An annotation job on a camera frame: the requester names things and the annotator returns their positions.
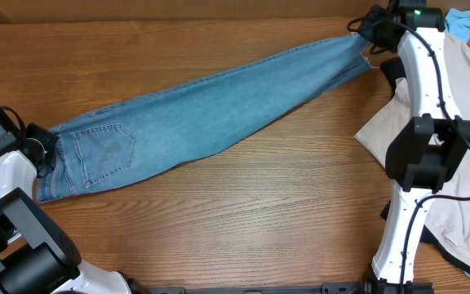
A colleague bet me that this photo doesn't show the light blue denim jeans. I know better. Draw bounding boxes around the light blue denim jeans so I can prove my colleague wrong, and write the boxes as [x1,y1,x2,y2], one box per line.
[36,34,370,202]

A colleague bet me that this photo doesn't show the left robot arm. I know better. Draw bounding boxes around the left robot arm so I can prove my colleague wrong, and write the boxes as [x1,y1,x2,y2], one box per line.
[0,106,144,294]

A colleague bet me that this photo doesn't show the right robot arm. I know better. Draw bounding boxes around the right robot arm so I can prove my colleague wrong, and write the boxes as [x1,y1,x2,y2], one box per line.
[355,1,470,293]

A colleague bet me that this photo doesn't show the black garment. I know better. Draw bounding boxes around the black garment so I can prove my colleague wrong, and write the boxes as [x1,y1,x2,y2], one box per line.
[380,57,470,277]

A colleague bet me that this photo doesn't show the light blue shirt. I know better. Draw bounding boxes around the light blue shirt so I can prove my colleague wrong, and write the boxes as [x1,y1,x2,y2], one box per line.
[446,8,470,44]

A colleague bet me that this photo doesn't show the cardboard backboard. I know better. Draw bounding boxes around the cardboard backboard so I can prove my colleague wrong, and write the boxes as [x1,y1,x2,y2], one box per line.
[0,0,470,25]

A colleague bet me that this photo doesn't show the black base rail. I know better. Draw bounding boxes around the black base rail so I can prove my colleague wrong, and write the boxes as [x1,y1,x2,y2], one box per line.
[146,280,435,294]

